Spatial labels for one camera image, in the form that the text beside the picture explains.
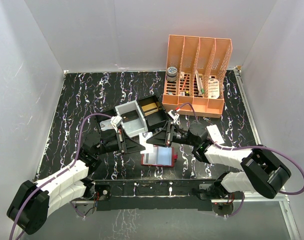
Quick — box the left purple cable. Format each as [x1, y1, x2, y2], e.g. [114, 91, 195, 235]
[8, 113, 118, 240]

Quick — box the black card in grey tray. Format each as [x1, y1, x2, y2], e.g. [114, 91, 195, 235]
[121, 110, 139, 123]

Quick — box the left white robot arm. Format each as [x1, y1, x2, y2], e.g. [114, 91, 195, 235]
[6, 113, 145, 239]

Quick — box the black open tray box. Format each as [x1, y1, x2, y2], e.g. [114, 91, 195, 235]
[138, 94, 168, 132]

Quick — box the white striped credit card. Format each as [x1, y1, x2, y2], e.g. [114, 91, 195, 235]
[138, 132, 154, 154]

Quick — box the white small box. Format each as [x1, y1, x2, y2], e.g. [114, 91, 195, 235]
[206, 124, 225, 145]

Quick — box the red leather card holder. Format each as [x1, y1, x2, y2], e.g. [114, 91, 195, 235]
[141, 146, 178, 168]

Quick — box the black front mounting rail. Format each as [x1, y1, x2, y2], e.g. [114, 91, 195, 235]
[94, 179, 213, 211]

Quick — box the orange plastic file organizer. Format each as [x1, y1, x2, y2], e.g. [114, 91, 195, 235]
[162, 35, 233, 119]

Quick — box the white VIP card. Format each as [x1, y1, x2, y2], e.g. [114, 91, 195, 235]
[99, 119, 115, 132]

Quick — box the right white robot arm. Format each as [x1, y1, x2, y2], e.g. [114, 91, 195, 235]
[146, 110, 292, 200]

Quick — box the purple cable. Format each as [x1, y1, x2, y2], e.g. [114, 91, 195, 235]
[8, 113, 118, 240]
[175, 102, 304, 218]

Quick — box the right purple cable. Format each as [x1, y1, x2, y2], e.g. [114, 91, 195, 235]
[175, 102, 304, 218]

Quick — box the small round jar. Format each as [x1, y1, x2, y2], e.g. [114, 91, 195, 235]
[166, 66, 178, 82]

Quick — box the grey plastic tray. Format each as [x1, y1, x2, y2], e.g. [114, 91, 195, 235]
[115, 100, 148, 138]

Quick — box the white label packet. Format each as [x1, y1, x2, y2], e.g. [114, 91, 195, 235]
[207, 78, 220, 99]

